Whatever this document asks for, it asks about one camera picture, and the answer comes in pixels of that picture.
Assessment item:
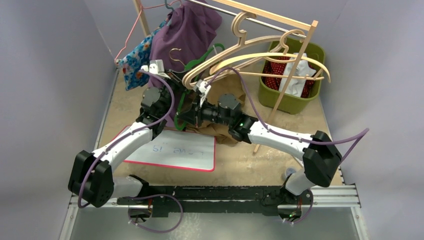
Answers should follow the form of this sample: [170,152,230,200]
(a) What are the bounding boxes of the blue floral garment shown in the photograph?
[118,18,170,91]

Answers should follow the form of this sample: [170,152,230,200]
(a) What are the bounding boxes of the white garment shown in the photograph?
[278,59,317,97]

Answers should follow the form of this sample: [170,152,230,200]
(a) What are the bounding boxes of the purple garment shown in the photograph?
[149,2,222,72]

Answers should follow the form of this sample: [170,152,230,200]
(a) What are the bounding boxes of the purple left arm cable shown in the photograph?
[77,68,175,209]

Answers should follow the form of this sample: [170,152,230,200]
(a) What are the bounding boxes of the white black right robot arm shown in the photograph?
[177,94,342,204]

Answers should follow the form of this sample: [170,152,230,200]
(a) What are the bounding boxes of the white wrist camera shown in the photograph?
[141,59,166,75]
[193,80,212,97]

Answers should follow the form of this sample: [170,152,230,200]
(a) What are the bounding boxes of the green plastic bin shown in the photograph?
[258,43,326,115]

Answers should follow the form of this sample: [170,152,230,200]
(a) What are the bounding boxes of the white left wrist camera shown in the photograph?
[141,59,166,75]

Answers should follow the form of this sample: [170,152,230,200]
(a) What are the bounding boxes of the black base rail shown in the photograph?
[117,180,313,221]

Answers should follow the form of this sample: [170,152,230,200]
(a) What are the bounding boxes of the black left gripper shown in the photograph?
[157,69,194,117]

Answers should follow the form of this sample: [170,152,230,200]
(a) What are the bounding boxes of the beige plastic hanger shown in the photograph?
[209,29,331,83]

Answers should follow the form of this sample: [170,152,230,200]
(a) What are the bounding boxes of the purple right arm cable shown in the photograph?
[205,67,370,163]

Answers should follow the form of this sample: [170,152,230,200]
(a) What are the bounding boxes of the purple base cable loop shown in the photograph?
[128,193,184,234]

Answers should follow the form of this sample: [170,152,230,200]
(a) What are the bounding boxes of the red polka dot skirt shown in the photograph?
[261,60,317,98]

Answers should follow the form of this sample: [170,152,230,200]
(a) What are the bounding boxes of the green plastic hanger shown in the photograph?
[173,43,225,131]

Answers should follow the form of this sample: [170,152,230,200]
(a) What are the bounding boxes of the small blue round lid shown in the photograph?
[284,167,297,179]

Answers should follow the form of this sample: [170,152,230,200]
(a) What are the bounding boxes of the pink-framed whiteboard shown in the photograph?
[125,129,216,172]

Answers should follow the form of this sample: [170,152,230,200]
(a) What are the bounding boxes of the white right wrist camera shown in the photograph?
[193,80,212,97]

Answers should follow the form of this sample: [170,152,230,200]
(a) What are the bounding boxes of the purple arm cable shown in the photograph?
[205,67,370,163]
[77,68,175,209]

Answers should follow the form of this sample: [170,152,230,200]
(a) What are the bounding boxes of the tan garment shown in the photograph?
[186,74,246,145]

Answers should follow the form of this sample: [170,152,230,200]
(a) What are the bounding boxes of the pink wire hanger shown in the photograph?
[113,0,183,65]

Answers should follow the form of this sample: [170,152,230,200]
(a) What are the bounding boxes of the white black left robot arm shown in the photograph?
[68,70,185,208]

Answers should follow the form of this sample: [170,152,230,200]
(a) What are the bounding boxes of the wooden clothes rack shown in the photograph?
[132,0,320,155]

